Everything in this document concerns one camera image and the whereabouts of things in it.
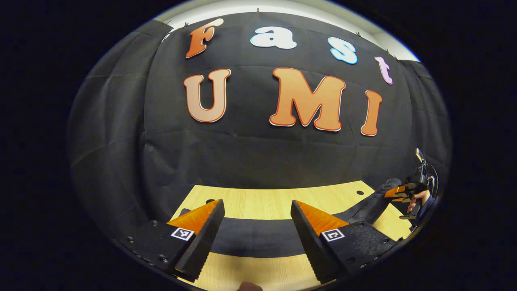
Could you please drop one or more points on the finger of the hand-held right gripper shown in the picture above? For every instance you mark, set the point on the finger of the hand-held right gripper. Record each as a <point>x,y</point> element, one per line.
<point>400,199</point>
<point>404,189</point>

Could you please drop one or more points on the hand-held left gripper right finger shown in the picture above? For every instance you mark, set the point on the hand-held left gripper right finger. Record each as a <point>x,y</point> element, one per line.
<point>311,250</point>

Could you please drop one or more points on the dark grey jeans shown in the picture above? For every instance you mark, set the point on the dark grey jeans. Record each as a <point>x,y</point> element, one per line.
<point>258,238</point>

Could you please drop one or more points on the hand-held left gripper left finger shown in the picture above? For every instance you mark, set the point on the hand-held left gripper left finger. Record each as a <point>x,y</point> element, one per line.
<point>206,242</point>

